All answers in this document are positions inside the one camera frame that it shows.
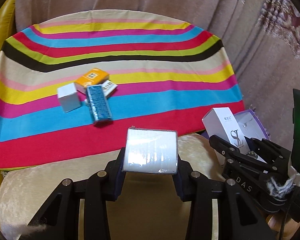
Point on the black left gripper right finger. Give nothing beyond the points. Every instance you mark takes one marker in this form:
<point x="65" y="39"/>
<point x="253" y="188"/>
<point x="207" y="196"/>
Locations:
<point x="238" y="218"/>

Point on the beige velvet cushion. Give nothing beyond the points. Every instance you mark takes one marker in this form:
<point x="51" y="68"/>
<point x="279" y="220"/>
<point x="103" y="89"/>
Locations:
<point x="148" y="207"/>

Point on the teal blue box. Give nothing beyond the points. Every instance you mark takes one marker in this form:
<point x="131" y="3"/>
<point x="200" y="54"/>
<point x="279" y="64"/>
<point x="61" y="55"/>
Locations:
<point x="98" y="104"/>

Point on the white flat printed box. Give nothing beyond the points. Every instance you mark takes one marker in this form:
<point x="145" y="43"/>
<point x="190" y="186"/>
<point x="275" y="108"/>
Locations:
<point x="108" y="87"/>

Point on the white SL logo box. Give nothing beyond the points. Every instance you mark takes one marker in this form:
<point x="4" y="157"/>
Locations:
<point x="227" y="132"/>

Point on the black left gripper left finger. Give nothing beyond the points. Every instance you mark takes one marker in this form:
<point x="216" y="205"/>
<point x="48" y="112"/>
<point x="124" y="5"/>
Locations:
<point x="60" y="212"/>

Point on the colourful striped cloth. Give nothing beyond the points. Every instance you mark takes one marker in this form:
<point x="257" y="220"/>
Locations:
<point x="169" y="74"/>

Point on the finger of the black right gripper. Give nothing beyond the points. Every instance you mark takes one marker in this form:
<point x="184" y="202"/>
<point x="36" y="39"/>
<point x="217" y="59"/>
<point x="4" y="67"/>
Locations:
<point x="273" y="154"/>
<point x="242" y="163"/>

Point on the orange box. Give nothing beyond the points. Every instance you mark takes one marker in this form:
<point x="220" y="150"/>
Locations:
<point x="93" y="77"/>

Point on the purple storage box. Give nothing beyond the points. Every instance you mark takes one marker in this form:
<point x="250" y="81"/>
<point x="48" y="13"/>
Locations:
<point x="252" y="124"/>

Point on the white plastic-wrapped box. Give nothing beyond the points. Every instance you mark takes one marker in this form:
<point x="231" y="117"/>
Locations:
<point x="151" y="151"/>

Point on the small white cube box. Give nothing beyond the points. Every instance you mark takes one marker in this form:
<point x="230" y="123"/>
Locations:
<point x="68" y="98"/>

